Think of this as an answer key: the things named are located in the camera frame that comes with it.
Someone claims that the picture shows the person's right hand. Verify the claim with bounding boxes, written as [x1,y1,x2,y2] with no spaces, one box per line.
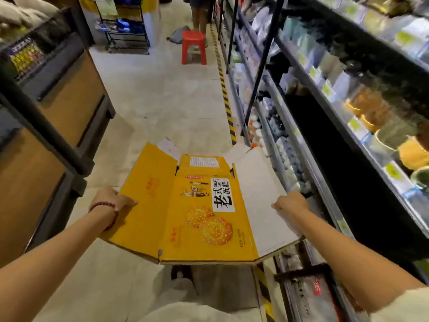
[271,191,311,229]

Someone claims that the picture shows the person's left hand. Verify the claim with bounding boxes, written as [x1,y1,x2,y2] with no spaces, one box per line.
[89,186,139,215]

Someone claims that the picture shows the brown cardboard box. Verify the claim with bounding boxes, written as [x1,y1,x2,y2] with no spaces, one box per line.
[99,139,305,266]

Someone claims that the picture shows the black metal store shelving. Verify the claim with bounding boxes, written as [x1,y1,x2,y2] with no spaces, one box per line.
[213,0,429,322]

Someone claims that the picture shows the person's left forearm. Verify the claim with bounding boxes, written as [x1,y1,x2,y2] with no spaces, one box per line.
[0,209,116,322]

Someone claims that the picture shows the person's right forearm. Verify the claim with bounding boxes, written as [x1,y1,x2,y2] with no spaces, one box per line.
[294,208,426,314]

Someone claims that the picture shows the person's black left shoe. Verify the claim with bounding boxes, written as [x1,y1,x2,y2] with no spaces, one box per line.
[170,264,193,281]

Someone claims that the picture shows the person's light grey trousers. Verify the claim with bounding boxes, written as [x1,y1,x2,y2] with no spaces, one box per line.
[139,277,263,322]

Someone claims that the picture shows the person's cream shirt sleeve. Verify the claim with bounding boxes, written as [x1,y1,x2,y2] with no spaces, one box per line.
[370,286,429,322]

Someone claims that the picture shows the red white printed pack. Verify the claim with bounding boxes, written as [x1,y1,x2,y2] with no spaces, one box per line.
[290,275,343,322]

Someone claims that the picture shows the row of green price labels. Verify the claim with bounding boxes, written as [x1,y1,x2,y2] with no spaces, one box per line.
[296,0,429,239]

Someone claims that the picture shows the row of orange yellow bowls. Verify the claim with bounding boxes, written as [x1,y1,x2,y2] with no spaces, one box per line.
[345,86,429,192]

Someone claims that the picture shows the pile of yellow packets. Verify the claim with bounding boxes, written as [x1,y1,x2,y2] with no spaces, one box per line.
[6,38,46,76]

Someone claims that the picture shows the row of pale boxed goods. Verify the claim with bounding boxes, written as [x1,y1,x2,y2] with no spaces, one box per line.
[281,15,353,102]

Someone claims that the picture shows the blue folded goods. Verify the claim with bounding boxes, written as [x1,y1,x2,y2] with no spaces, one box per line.
[113,0,145,34]

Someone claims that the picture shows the grey cloth bag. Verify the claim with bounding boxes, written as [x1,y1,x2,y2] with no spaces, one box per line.
[166,25,192,45]

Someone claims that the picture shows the red plastic stool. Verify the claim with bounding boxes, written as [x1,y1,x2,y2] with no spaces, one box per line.
[181,30,208,66]

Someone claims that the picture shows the row of clear pale packs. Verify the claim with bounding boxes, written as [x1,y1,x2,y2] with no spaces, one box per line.
[321,0,429,59]

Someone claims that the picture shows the pile of beige soft goods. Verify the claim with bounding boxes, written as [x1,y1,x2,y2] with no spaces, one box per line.
[0,0,59,31]

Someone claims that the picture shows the red bead bracelet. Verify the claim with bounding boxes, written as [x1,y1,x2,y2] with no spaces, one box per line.
[88,201,119,232]

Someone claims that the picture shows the black wire rack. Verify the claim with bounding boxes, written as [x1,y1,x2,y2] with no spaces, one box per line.
[95,0,151,55]

